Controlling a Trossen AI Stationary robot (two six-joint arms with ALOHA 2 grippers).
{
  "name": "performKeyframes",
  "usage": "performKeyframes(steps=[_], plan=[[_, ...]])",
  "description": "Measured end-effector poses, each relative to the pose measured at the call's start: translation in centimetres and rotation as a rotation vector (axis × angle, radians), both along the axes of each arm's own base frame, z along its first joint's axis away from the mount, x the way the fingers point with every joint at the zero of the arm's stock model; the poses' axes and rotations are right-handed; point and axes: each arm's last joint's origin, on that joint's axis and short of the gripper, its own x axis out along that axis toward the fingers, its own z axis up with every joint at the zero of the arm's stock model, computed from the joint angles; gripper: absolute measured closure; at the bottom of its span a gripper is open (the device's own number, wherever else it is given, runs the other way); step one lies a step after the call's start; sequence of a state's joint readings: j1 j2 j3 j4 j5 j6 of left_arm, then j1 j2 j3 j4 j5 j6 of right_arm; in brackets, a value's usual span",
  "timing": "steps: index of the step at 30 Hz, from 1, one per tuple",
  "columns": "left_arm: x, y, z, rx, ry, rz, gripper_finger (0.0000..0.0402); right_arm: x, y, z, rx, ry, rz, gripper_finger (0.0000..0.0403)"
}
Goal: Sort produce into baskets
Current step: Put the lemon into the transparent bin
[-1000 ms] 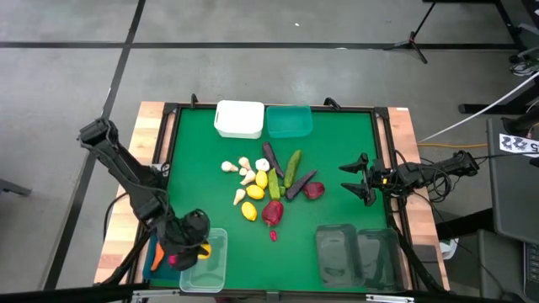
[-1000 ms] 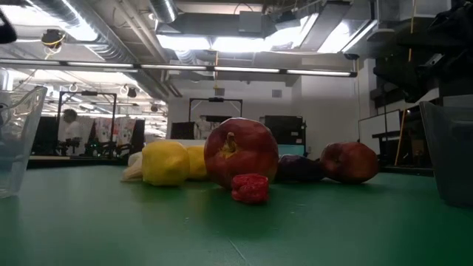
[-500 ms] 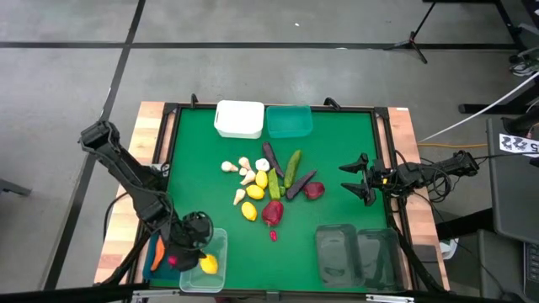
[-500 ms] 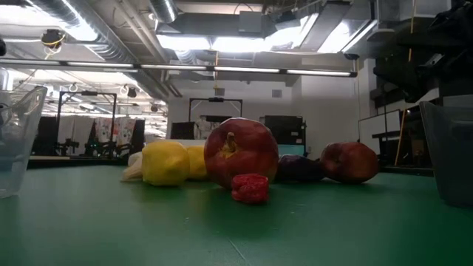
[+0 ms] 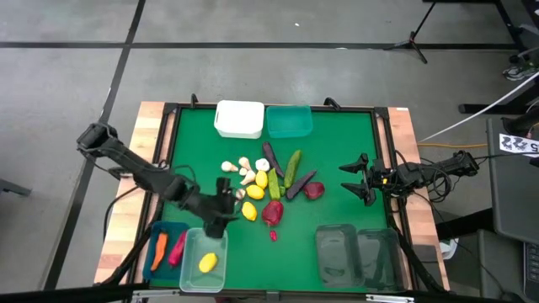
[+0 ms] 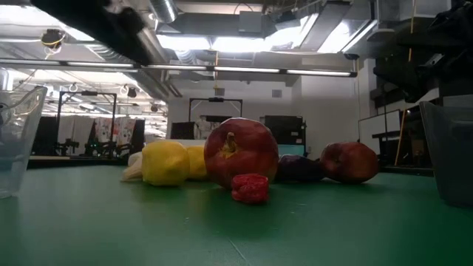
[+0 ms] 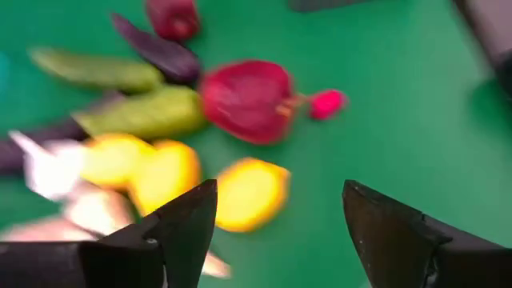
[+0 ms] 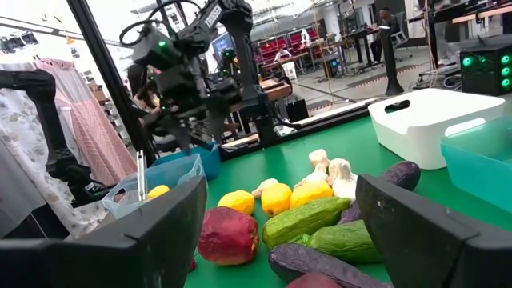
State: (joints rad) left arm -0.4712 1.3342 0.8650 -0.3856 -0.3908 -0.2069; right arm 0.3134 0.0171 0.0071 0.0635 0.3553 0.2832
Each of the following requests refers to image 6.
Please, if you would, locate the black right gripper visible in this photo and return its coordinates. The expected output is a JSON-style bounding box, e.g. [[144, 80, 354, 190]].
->
[[372, 35, 473, 105]]

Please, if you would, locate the dark red apple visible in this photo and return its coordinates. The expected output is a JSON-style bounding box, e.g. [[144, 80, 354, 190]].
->
[[319, 141, 381, 185]]

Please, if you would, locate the long purple eggplant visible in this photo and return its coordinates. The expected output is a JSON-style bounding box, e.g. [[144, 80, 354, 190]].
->
[[276, 154, 327, 183]]

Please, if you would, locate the large red yellow apple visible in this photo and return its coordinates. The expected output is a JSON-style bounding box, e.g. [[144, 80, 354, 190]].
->
[[203, 117, 280, 190]]

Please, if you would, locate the yellow lemon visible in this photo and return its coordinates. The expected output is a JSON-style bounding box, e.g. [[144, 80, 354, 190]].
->
[[186, 144, 208, 181], [141, 140, 191, 187]]

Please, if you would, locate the white whiteboard panel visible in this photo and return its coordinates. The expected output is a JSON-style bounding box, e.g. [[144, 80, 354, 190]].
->
[[358, 109, 403, 153]]

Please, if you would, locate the dark translucent plastic bin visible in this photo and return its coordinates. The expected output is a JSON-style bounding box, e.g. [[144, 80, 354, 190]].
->
[[418, 100, 473, 208]]

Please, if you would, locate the black computer monitor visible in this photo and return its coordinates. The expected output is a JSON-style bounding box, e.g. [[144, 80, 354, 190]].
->
[[263, 115, 307, 146]]

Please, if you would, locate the long LED light bar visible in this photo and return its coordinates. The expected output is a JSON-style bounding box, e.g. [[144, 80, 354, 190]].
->
[[0, 58, 358, 78]]

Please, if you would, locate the small red pepper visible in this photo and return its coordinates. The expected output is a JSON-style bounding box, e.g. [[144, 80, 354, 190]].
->
[[231, 173, 270, 205]]

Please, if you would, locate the small black monitor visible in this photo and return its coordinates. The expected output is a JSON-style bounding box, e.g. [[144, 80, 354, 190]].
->
[[170, 121, 196, 140]]

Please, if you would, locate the patterned fabric panel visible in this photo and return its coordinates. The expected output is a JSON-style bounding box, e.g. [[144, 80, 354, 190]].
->
[[94, 117, 137, 147]]

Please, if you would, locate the green table mat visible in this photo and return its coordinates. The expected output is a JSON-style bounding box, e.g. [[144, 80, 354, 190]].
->
[[0, 164, 473, 266]]

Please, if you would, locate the clear plastic bin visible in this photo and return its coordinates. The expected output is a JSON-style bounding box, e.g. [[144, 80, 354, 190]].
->
[[0, 85, 49, 200]]

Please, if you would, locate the yellow cable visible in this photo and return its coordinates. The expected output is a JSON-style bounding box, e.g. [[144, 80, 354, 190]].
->
[[394, 0, 417, 166]]

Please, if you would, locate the silver round air duct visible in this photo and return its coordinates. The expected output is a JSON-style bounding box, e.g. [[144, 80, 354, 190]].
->
[[149, 0, 179, 24]]

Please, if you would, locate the black overhead camera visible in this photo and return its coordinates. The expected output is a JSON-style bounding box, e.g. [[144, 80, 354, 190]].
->
[[40, 28, 67, 50]]

